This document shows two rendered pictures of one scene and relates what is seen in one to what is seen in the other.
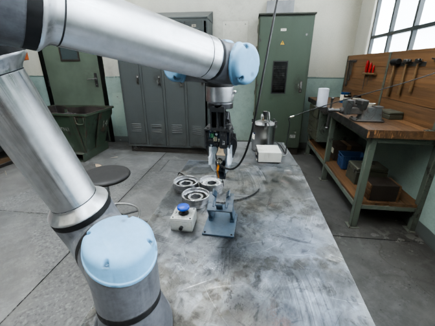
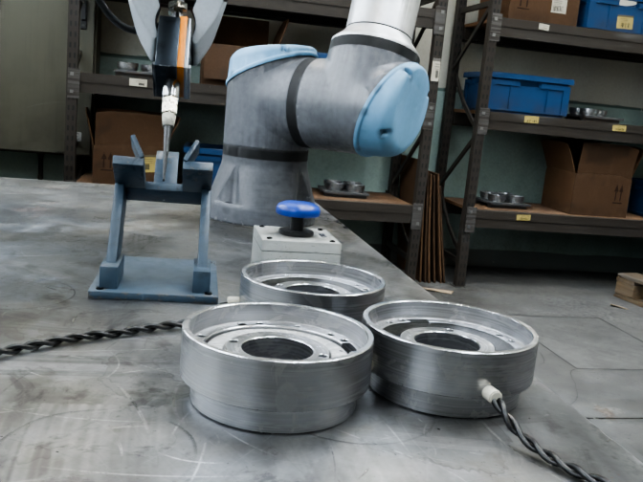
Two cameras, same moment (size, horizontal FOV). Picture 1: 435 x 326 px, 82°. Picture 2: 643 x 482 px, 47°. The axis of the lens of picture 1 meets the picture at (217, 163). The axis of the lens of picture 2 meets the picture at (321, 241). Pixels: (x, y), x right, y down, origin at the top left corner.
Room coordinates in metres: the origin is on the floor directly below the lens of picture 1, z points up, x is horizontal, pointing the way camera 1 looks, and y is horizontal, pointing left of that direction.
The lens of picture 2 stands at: (1.33, -0.09, 0.96)
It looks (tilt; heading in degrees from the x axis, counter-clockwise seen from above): 11 degrees down; 161
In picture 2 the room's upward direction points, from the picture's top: 5 degrees clockwise
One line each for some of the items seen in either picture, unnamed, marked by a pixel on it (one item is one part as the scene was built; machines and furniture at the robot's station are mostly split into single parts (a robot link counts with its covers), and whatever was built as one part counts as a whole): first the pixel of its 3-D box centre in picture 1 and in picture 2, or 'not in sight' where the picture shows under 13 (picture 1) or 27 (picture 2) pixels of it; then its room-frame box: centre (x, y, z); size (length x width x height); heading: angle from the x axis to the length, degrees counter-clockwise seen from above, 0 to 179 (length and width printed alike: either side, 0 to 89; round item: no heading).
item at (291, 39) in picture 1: (279, 89); not in sight; (3.79, -0.91, 0.96); 0.73 x 0.34 x 1.92; 83
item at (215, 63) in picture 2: not in sight; (236, 51); (-2.71, 0.75, 1.19); 0.52 x 0.42 x 0.38; 83
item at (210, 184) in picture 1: (211, 184); (276, 362); (0.95, 0.02, 0.82); 0.10 x 0.10 x 0.04
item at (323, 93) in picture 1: (322, 97); not in sight; (2.84, -1.17, 0.96); 0.12 x 0.11 x 0.20; 83
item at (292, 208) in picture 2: (183, 211); (296, 229); (0.69, 0.11, 0.85); 0.04 x 0.04 x 0.05
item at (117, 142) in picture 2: not in sight; (131, 146); (-2.77, 0.23, 0.64); 0.49 x 0.40 x 0.37; 88
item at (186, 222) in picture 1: (183, 219); (293, 254); (0.69, 0.11, 0.82); 0.08 x 0.07 x 0.05; 173
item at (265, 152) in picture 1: (265, 134); not in sight; (1.74, -0.35, 0.83); 0.41 x 0.19 x 0.30; 177
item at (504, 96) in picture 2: not in sight; (515, 95); (-2.52, 2.39, 1.11); 0.52 x 0.38 x 0.22; 83
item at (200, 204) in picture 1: (195, 198); (311, 302); (0.83, 0.08, 0.82); 0.10 x 0.10 x 0.04
